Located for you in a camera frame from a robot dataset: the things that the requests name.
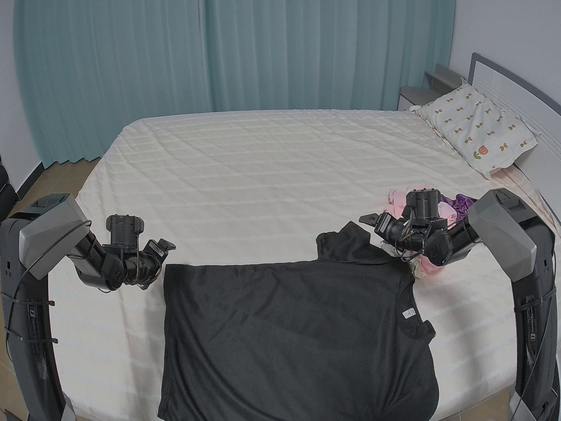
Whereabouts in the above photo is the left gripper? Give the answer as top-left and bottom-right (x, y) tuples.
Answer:
(129, 238), (178, 286)

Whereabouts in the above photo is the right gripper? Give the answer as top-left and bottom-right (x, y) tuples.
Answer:
(359, 212), (413, 249)

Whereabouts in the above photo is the black T-shirt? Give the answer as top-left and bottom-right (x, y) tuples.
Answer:
(157, 220), (440, 421)

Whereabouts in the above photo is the pile of clothes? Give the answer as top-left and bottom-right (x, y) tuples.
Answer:
(380, 184), (465, 279)

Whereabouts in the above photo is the bed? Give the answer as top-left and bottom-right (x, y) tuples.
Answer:
(44, 52), (561, 421)

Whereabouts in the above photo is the purple garment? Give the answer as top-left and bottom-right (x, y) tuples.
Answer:
(440, 193), (477, 225)

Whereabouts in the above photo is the grey white bedside table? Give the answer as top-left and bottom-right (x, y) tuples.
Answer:
(399, 64), (466, 112)

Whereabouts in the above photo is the white printed pillow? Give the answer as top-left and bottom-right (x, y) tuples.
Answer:
(410, 79), (539, 180)

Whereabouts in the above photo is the dark chest of drawers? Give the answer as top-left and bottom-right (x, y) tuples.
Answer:
(0, 154), (21, 220)

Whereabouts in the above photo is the blue-green curtain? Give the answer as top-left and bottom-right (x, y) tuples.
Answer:
(204, 0), (457, 114)
(13, 0), (211, 166)

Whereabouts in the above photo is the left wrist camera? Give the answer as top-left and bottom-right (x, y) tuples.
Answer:
(105, 214), (146, 248)

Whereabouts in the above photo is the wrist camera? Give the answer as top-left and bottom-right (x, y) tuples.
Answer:
(406, 189), (449, 231)
(105, 214), (146, 248)

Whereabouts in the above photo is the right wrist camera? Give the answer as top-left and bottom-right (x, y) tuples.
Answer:
(406, 189), (449, 231)

